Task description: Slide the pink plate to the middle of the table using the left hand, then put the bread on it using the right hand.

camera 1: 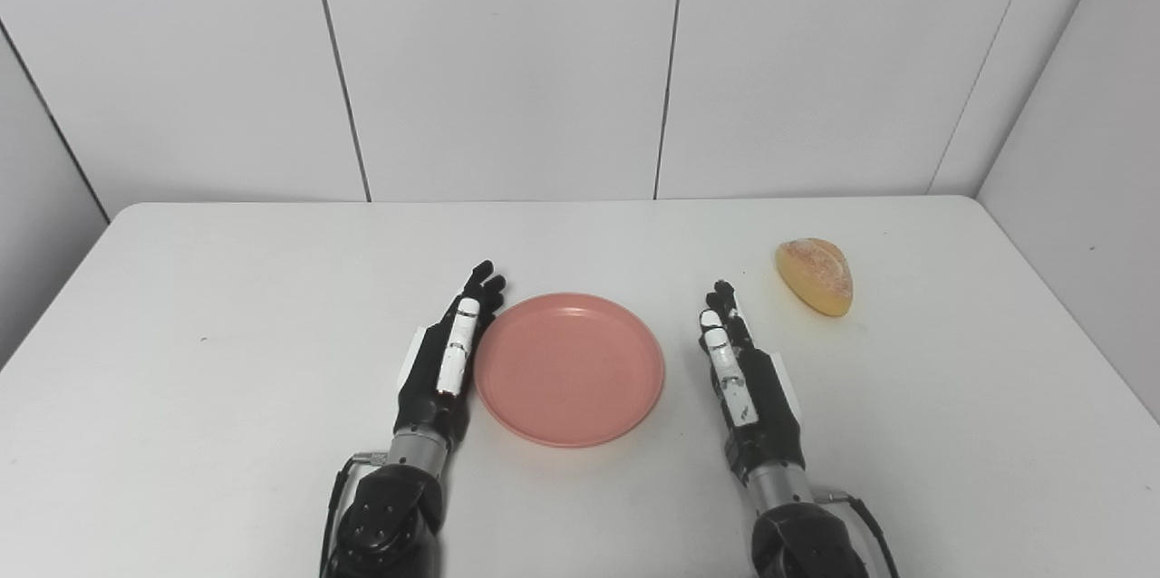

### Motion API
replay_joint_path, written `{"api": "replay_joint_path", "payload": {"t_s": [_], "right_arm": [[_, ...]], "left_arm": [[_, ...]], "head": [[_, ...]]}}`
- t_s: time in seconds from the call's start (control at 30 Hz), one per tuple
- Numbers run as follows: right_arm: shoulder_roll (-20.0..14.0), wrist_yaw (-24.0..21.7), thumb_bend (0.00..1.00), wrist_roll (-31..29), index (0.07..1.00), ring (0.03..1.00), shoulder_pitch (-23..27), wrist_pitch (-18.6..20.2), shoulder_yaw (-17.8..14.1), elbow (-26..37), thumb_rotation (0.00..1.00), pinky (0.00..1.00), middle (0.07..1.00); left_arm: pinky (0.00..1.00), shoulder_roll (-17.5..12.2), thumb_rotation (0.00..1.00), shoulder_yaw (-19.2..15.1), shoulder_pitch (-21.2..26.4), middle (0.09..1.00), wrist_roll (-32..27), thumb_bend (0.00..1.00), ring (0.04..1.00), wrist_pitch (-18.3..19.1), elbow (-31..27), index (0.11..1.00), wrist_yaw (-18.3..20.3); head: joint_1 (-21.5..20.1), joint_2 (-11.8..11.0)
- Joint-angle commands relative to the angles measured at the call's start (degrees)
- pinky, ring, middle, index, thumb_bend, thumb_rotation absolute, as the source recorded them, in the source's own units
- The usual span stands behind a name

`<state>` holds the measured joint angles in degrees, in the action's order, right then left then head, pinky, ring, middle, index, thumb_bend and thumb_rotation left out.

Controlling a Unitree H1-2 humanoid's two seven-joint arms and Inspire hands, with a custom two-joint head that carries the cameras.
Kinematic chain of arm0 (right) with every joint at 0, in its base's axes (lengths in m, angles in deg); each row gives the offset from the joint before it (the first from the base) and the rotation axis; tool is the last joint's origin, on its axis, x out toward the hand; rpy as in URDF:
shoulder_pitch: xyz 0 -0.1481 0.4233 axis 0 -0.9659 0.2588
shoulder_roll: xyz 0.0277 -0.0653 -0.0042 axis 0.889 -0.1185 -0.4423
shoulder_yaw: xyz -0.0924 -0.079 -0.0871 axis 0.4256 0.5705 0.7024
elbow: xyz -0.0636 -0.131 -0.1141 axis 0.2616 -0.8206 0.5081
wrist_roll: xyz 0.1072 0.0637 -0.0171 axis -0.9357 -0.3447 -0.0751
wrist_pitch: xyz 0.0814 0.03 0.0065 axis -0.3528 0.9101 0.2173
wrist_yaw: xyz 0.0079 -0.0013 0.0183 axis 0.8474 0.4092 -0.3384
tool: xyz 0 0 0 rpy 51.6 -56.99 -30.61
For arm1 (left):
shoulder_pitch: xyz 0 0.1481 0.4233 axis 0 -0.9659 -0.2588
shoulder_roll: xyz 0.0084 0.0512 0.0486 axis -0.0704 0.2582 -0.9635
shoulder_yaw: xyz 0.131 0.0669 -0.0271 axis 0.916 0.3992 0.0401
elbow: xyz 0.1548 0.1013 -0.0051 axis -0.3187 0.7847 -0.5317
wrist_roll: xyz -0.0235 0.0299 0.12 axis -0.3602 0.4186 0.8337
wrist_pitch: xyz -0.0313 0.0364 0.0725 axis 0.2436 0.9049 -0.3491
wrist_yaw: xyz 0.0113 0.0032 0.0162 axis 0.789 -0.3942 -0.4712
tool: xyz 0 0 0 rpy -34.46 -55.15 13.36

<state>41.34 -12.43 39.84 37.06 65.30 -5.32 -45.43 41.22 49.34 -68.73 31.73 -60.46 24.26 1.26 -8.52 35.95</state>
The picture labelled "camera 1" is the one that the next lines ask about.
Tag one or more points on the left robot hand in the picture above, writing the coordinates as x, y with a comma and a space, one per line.
439, 379

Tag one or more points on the pink plastic plate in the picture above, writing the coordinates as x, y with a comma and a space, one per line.
569, 369

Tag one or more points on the golden bread roll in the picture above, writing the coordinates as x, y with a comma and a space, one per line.
816, 274

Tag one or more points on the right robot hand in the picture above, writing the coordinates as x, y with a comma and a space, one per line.
752, 406

